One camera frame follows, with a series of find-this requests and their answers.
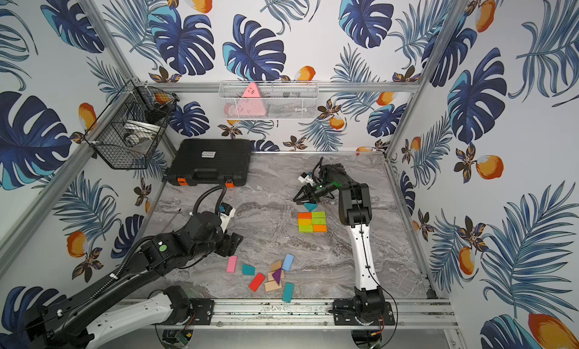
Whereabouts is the purple triangle block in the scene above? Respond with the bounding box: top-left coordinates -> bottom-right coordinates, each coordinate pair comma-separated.
272,268 -> 283,284

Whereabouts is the natural wood block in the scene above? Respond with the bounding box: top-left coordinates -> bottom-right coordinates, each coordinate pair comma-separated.
264,281 -> 282,293

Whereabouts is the lime green block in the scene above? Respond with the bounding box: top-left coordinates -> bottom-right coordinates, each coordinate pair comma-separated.
312,218 -> 327,225
299,225 -> 314,233

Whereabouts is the black tool case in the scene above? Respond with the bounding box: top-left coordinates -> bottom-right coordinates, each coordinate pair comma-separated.
164,139 -> 252,188

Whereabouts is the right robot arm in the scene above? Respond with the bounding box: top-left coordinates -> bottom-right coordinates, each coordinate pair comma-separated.
293,160 -> 397,326

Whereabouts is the small teal block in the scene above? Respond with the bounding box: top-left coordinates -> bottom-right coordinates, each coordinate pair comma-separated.
242,264 -> 256,276

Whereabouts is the light blue block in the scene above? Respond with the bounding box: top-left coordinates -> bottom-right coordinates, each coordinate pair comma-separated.
281,254 -> 294,271

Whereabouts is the pink block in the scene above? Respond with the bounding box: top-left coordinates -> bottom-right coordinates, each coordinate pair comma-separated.
226,255 -> 238,274

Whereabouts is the black wire basket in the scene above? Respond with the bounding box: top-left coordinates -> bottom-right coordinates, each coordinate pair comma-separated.
83,81 -> 179,170

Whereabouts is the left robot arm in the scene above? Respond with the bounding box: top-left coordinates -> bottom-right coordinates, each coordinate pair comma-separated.
24,186 -> 243,348

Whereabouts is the red block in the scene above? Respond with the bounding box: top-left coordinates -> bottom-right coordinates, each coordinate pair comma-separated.
249,273 -> 266,292

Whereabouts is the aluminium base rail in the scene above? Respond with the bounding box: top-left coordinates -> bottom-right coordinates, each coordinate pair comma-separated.
153,297 -> 458,330

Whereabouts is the orange handled screwdriver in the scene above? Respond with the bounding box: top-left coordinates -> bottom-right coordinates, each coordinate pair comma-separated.
159,209 -> 181,234

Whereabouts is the white wire shelf basket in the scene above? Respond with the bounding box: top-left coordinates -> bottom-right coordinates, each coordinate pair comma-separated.
219,81 -> 319,120

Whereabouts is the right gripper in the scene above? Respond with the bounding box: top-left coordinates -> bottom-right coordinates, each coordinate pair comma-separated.
293,184 -> 336,206

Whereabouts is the pink triangle sign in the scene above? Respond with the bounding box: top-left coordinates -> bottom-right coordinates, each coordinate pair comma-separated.
235,82 -> 267,117

